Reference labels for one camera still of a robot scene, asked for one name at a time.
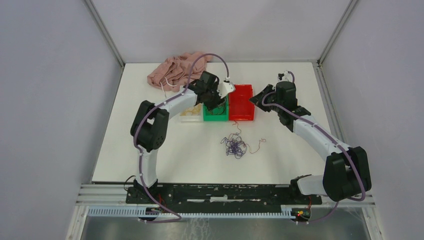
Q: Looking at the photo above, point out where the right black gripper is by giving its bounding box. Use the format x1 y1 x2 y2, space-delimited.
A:
249 84 284 113

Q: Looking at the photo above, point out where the red wires bundle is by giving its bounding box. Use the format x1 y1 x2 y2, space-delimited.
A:
206 97 229 117

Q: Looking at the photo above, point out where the yellow wires bundle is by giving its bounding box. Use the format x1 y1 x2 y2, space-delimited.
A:
182 104 202 117

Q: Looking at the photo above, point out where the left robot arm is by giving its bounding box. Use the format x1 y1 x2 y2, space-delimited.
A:
130 71 227 204

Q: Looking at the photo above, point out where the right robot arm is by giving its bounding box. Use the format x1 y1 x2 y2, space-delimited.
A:
249 81 372 204

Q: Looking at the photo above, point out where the red plastic bin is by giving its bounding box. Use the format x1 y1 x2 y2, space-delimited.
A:
228 84 255 122

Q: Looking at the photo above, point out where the green plastic bin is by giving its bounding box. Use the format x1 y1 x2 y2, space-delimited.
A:
202 97 229 122

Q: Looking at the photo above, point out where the clear plastic bin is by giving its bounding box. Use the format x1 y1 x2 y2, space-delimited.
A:
178 103 204 123

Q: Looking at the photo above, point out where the pink crumpled garment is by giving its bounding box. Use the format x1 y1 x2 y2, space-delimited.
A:
146 51 214 92

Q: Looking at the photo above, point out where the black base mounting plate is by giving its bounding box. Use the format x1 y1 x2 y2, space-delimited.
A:
125 182 322 214

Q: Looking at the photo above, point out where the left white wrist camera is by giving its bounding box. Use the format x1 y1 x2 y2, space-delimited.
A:
217 77 236 99

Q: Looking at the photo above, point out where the white drawstring cord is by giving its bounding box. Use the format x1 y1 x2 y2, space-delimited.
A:
159 76 181 99

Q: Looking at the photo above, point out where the white slotted cable duct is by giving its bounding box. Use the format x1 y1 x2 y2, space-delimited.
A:
87 206 295 220

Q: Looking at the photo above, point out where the aluminium frame rail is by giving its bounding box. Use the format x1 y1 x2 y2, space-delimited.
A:
75 183 376 208

